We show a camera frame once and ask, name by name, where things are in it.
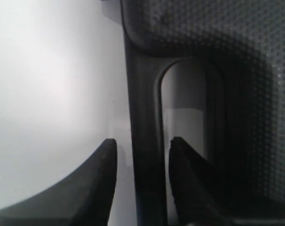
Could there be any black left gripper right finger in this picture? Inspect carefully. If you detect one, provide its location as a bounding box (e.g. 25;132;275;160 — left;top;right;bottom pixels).
169;137;285;226

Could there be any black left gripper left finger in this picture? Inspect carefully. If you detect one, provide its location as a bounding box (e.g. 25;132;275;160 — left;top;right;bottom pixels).
0;139;117;226

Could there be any black plastic tool case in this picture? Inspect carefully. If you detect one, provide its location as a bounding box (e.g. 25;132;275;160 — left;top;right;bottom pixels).
120;0;285;226

